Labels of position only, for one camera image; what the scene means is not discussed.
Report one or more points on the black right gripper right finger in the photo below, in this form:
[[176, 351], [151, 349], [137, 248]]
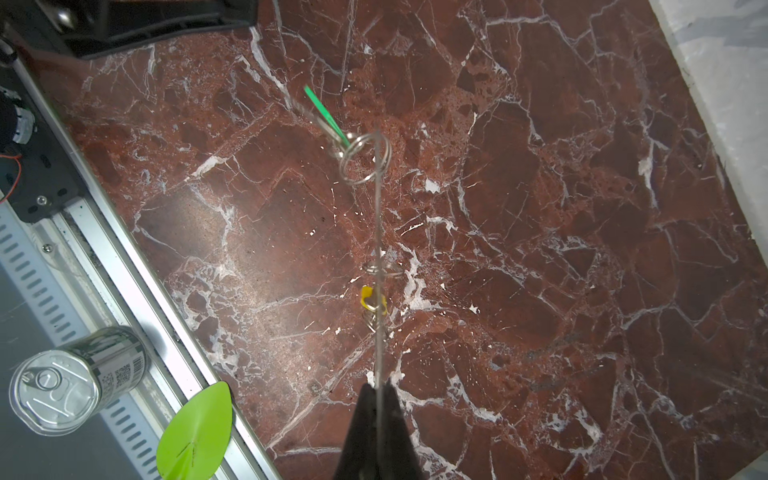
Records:
[[395, 454]]

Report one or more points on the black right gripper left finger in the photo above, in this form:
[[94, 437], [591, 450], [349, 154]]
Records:
[[358, 459]]

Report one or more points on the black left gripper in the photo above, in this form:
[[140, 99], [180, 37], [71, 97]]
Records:
[[90, 29]]

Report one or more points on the key with green tag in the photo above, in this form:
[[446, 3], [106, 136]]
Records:
[[319, 115]]

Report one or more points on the round silver tin lid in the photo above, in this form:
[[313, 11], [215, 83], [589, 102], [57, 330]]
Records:
[[56, 391]]

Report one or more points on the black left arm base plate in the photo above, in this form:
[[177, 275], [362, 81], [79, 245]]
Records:
[[38, 177]]

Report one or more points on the green toy shovel yellow handle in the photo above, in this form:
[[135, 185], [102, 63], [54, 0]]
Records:
[[194, 443]]

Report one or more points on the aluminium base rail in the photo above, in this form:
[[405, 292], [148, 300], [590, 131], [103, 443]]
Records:
[[66, 277]]

